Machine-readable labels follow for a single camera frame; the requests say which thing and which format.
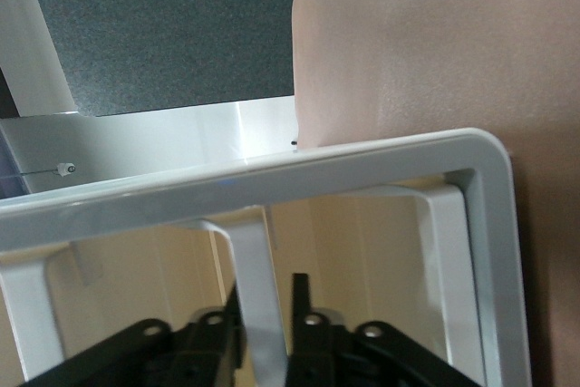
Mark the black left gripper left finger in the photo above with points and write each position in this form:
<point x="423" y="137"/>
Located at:
<point x="181" y="355"/>

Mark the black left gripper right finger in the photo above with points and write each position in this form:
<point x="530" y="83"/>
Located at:
<point x="326" y="351"/>

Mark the white plastic drawer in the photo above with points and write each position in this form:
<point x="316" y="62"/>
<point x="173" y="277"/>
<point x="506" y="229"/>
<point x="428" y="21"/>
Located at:
<point x="27" y="305"/>
<point x="258" y="269"/>
<point x="448" y="246"/>

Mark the white drawer cabinet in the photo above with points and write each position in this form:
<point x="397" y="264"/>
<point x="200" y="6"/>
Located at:
<point x="136" y="142"/>

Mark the brown table cover sheet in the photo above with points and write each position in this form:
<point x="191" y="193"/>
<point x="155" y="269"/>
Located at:
<point x="430" y="42"/>

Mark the white background beam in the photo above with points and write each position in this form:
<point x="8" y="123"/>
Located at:
<point x="41" y="42"/>

